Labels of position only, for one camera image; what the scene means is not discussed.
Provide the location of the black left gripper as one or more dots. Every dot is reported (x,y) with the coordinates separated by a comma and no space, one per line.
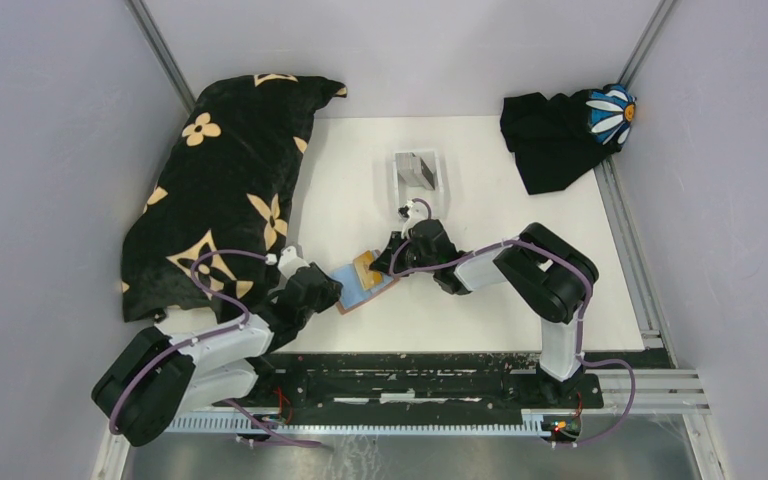
(331,292)

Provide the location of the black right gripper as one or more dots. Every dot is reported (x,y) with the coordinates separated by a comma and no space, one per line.
(383,263)

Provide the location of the orange credit card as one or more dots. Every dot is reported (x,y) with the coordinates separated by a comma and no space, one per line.
(367,277)

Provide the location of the tan leather card holder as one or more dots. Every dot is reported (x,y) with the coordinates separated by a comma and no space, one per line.
(352,296)

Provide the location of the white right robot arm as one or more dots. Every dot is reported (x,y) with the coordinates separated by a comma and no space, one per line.
(552,277)

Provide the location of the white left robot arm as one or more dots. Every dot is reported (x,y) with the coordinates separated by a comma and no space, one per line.
(159,377)

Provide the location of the clear acrylic card tray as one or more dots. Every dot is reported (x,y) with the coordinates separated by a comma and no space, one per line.
(438,199)

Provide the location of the stack of grey cards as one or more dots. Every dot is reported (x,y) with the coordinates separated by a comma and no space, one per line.
(414,171)

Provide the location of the black floral pillow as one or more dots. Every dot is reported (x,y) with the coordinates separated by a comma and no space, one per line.
(223,199)

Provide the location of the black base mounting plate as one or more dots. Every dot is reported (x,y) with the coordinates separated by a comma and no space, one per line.
(410,389)

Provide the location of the black cloth with daisy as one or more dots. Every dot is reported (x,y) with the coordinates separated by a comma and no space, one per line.
(556,140)

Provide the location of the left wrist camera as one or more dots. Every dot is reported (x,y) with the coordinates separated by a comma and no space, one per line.
(290,262)

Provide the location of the aluminium rail frame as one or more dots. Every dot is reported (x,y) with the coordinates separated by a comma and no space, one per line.
(634,385)

